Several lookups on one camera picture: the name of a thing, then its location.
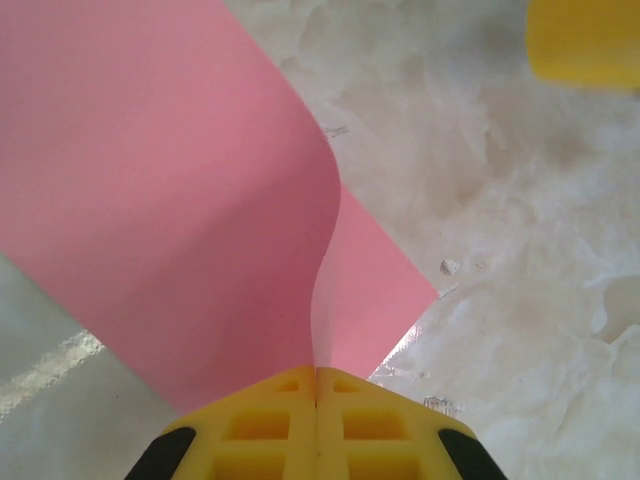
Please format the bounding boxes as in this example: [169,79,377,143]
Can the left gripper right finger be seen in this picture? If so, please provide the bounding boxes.
[316,367,509,480]

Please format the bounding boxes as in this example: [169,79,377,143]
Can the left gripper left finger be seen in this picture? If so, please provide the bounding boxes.
[124,364,318,480]

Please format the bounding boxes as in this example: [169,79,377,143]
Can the pink paper sheet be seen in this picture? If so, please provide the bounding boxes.
[0,0,441,416]

